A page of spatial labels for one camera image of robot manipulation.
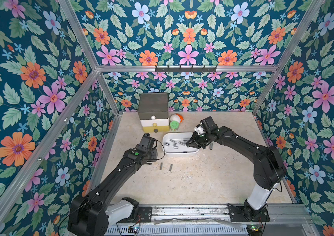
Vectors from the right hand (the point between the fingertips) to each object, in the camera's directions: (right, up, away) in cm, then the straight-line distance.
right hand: (186, 143), depth 85 cm
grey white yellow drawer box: (-21, +19, +9) cm, 30 cm away
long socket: (-16, -16, +6) cm, 23 cm away
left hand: (-19, -6, -2) cm, 20 cm away
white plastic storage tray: (-2, -6, +12) cm, 13 cm away
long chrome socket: (+18, -4, +14) cm, 23 cm away
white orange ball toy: (-6, +17, +26) cm, 32 cm away
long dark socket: (-9, -16, +6) cm, 19 cm away
